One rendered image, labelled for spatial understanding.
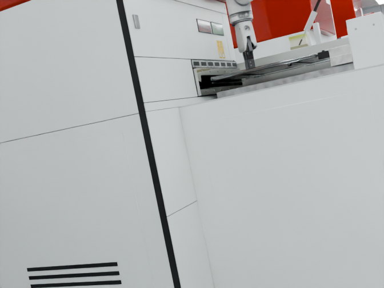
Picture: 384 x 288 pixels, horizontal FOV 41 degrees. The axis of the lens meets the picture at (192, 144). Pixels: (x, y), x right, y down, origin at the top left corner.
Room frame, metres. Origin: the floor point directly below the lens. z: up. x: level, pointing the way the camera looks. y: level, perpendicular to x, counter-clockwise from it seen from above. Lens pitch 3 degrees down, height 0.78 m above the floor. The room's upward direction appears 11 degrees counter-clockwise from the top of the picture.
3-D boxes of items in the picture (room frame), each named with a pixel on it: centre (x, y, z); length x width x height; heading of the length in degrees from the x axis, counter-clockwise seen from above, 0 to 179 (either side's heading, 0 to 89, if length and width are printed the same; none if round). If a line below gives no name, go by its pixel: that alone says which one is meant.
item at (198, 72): (1.97, -0.15, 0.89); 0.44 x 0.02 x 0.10; 154
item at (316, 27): (2.06, -0.55, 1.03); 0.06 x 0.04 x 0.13; 64
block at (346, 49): (1.65, -0.53, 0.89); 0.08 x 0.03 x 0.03; 64
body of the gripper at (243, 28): (1.87, -0.26, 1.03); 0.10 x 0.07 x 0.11; 7
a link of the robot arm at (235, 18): (1.87, -0.26, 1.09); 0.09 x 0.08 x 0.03; 7
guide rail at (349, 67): (1.76, -0.35, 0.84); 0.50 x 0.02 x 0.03; 64
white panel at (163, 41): (1.82, -0.06, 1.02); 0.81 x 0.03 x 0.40; 154
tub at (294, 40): (2.17, -0.52, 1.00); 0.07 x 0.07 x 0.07; 72
